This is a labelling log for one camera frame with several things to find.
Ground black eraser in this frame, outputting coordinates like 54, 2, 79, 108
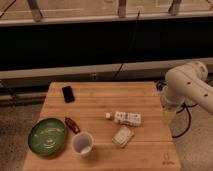
62, 86, 75, 103

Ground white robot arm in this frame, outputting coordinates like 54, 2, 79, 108
160, 61, 213, 125

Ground white plastic bottle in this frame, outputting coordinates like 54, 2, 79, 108
105, 111, 142, 127

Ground clear wrapped packet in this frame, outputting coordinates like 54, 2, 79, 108
112, 126, 134, 148

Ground white plastic cup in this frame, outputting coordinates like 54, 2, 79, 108
71, 132, 93, 156

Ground green bowl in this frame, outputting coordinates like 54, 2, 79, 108
28, 118, 67, 157

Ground black floor cable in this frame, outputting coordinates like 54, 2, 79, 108
155, 80, 199, 139

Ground black hanging cable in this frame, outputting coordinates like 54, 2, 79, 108
112, 11, 141, 81

